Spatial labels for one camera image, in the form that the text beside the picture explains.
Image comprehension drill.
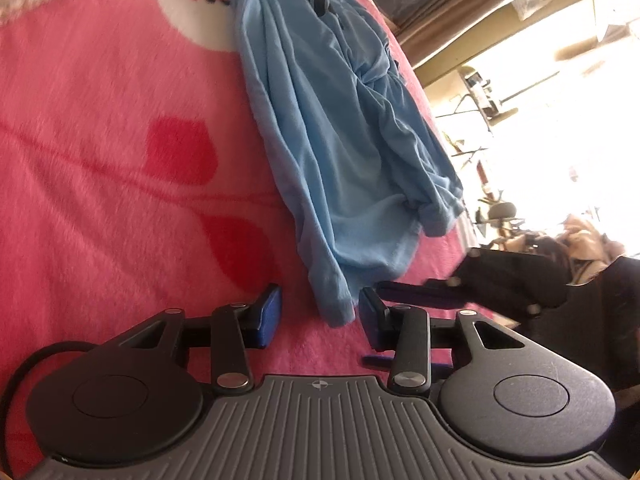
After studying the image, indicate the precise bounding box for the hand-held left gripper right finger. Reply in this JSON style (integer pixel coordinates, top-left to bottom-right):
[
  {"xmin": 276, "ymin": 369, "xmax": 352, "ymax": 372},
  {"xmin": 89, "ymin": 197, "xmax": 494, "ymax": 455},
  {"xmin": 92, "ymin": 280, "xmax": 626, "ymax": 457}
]
[{"xmin": 358, "ymin": 287, "xmax": 527, "ymax": 397}]

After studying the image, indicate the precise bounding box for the wheelchair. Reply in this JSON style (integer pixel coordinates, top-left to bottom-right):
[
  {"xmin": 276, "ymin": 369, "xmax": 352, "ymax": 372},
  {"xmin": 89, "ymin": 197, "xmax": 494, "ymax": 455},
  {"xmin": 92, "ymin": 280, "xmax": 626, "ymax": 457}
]
[{"xmin": 474, "ymin": 199, "xmax": 571, "ymax": 261}]

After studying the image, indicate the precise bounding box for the beige curtain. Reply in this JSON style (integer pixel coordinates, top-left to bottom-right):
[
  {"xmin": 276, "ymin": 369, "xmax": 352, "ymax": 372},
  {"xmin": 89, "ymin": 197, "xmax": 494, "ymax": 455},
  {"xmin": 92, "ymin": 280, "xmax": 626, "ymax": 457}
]
[{"xmin": 365, "ymin": 0, "xmax": 553, "ymax": 48}]

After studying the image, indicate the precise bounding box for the black cable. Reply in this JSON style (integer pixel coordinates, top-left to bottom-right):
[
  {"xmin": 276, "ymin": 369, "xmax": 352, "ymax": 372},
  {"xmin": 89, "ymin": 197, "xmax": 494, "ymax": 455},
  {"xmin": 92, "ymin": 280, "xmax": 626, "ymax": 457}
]
[{"xmin": 0, "ymin": 339, "xmax": 90, "ymax": 411}]

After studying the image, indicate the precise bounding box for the light blue t-shirt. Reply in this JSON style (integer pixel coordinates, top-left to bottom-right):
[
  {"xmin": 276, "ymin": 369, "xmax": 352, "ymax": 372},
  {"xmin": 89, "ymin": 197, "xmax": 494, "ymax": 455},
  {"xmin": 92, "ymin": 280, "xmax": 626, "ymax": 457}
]
[{"xmin": 234, "ymin": 0, "xmax": 466, "ymax": 329}]

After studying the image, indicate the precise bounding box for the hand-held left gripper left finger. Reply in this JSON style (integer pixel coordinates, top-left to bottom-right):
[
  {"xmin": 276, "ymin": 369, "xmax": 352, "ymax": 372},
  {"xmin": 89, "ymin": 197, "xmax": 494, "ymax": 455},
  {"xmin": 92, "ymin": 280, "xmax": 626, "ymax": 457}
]
[{"xmin": 120, "ymin": 284, "xmax": 284, "ymax": 397}]

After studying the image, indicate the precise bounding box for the folding table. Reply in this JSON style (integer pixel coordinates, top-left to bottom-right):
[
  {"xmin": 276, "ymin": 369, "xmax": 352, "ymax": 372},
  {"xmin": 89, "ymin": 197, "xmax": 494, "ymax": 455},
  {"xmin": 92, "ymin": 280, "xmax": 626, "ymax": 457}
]
[{"xmin": 435, "ymin": 66, "xmax": 521, "ymax": 127}]

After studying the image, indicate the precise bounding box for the cream cloth bundle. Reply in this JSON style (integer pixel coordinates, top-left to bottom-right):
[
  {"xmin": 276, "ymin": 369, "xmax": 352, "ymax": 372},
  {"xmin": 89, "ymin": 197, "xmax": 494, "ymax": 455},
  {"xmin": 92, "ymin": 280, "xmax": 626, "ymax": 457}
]
[{"xmin": 559, "ymin": 213, "xmax": 627, "ymax": 275}]

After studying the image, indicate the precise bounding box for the pink floral blanket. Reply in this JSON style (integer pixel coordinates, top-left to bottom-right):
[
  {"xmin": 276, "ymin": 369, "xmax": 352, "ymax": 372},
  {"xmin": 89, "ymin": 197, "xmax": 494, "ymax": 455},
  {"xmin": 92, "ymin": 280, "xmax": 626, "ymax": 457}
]
[{"xmin": 0, "ymin": 0, "xmax": 481, "ymax": 467}]

